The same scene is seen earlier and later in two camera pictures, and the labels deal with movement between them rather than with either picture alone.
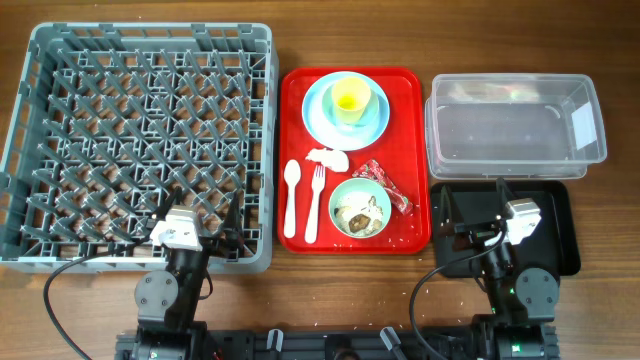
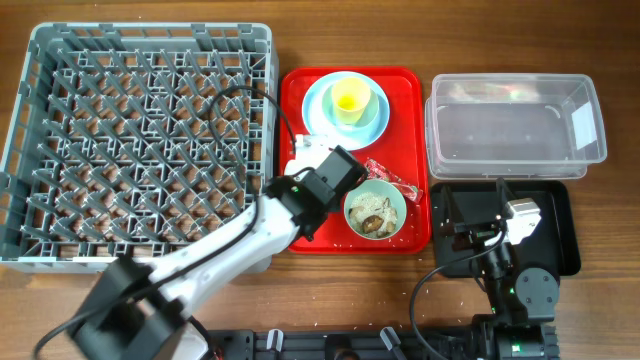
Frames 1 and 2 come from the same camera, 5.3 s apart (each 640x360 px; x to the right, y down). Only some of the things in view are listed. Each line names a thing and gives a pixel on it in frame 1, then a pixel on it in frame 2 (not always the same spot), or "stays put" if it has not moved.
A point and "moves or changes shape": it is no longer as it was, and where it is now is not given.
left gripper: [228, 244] → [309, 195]
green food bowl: [359, 208] moves or changes shape
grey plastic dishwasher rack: [105, 119] stays put
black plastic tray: [552, 243] stays put
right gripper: [473, 235] stays put
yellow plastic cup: [350, 96] stays put
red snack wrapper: [371, 169] moves or changes shape
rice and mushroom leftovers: [358, 214] moves or changes shape
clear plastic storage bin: [513, 126] stays put
